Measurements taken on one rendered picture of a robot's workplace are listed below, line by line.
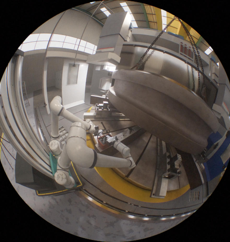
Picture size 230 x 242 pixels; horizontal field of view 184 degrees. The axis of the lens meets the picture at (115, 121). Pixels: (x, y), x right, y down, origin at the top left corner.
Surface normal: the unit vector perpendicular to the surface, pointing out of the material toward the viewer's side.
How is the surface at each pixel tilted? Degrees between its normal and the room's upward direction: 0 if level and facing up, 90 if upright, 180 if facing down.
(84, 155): 34
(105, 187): 0
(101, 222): 0
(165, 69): 90
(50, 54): 90
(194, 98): 90
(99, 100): 90
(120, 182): 0
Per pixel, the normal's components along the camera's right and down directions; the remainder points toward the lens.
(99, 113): 0.31, 0.58
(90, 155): 0.75, -0.54
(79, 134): 0.57, -0.75
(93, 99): -0.07, 0.53
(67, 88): 0.85, 0.42
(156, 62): -0.47, 0.40
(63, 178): 0.35, -0.74
